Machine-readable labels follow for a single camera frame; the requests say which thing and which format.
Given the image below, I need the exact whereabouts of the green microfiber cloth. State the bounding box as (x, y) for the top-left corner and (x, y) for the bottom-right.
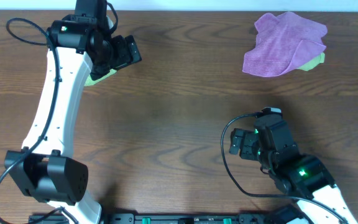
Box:
(84, 69), (117, 86)

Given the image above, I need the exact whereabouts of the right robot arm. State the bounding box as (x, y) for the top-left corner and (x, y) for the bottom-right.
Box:
(229, 128), (357, 223)

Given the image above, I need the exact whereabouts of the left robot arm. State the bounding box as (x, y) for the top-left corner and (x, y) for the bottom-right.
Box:
(4, 17), (141, 223)

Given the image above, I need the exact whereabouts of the purple microfiber cloth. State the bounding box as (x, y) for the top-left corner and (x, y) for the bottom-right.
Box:
(242, 12), (328, 78)

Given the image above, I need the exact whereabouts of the right black cable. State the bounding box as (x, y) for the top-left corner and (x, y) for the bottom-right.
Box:
(220, 113), (349, 224)

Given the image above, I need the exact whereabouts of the black cable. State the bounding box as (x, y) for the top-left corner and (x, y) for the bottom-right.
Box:
(0, 2), (119, 224)
(220, 113), (349, 224)

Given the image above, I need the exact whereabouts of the left black cable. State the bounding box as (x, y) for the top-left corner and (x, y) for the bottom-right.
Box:
(0, 2), (119, 224)

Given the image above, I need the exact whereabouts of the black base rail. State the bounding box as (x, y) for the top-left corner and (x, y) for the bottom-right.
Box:
(28, 212), (310, 224)

